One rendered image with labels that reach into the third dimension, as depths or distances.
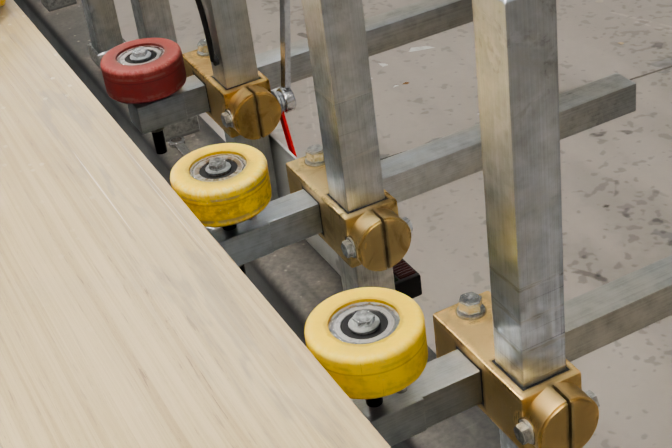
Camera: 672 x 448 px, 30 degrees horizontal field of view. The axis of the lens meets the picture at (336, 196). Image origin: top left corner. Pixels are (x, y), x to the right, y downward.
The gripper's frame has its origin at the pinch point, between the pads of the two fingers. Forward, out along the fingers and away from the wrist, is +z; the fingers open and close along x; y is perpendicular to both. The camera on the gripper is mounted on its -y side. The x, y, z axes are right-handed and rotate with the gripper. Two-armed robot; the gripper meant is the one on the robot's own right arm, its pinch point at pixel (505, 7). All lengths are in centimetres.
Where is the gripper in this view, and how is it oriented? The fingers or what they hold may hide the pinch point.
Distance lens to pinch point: 143.7
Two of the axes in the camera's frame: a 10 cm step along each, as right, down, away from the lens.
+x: -4.6, -4.3, 7.8
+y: 8.8, -3.3, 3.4
